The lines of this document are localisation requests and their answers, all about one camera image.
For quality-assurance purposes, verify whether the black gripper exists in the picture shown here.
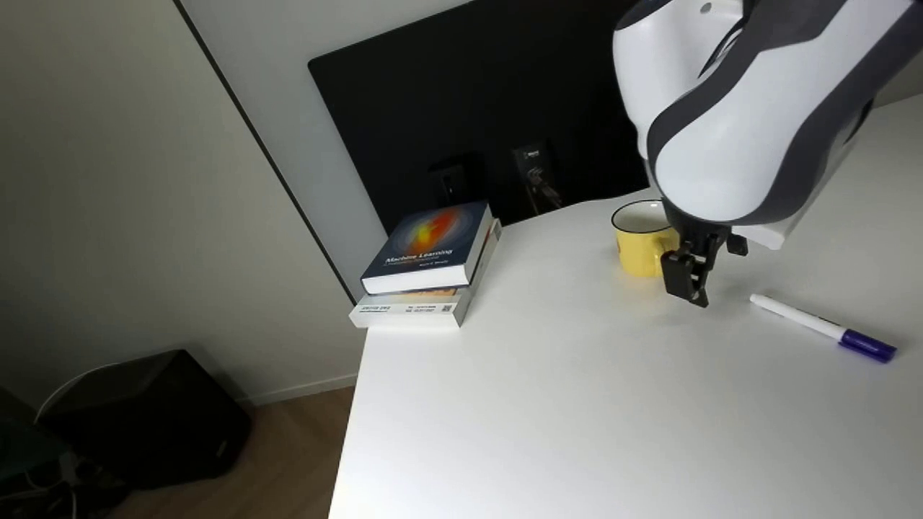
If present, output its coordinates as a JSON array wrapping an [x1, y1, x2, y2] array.
[[658, 218, 752, 312]]

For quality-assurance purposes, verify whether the yellow enamel mug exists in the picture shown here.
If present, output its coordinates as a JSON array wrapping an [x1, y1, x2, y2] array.
[[609, 195, 683, 283]]

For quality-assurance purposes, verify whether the white marker with blue cap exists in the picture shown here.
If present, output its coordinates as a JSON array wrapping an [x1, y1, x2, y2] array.
[[747, 290, 900, 365]]

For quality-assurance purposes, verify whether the dark blue book orange cover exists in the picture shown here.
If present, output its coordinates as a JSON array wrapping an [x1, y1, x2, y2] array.
[[358, 198, 496, 299]]

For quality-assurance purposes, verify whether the white paperback book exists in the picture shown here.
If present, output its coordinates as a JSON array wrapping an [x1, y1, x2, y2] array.
[[345, 215, 504, 334]]

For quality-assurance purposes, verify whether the black box on floor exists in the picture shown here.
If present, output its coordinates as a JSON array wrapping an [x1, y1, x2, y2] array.
[[38, 345, 256, 494]]

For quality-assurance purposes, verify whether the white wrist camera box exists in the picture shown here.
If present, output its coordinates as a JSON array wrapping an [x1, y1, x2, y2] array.
[[736, 215, 801, 257]]

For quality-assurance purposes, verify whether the wall socket with black plug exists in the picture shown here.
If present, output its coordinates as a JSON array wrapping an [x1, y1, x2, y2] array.
[[508, 141, 566, 213]]

